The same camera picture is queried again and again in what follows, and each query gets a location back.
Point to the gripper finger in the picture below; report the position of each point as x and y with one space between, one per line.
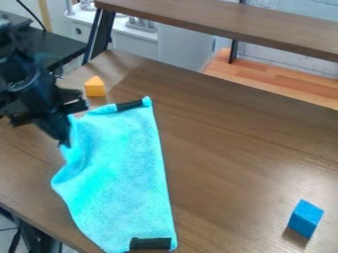
60 131

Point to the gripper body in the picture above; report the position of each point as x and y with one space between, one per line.
48 110

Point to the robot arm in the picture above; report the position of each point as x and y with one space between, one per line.
25 79

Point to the cyan cloth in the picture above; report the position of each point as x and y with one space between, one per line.
114 171

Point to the yellow toy cheese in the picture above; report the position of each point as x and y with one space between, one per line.
95 87

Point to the black table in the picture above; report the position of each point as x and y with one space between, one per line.
53 46

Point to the white cabinet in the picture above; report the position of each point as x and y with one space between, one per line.
176 49

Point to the wooden shelf with black legs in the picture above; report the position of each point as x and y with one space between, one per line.
229 19

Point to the blue block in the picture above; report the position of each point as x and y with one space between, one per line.
305 218

